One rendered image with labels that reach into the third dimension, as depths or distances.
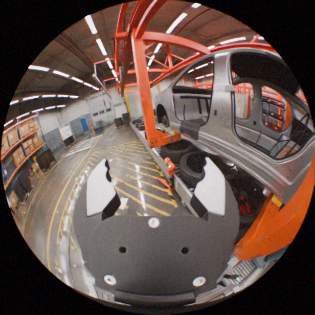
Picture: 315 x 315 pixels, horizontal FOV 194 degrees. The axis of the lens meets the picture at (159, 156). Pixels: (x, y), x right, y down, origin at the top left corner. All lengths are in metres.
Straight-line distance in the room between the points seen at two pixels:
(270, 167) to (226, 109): 0.65
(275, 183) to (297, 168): 0.25
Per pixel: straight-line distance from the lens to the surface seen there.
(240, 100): 5.24
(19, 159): 9.41
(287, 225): 0.52
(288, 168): 0.97
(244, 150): 1.00
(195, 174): 1.15
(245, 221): 1.03
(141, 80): 1.63
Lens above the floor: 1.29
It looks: 32 degrees down
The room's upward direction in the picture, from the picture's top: 8 degrees counter-clockwise
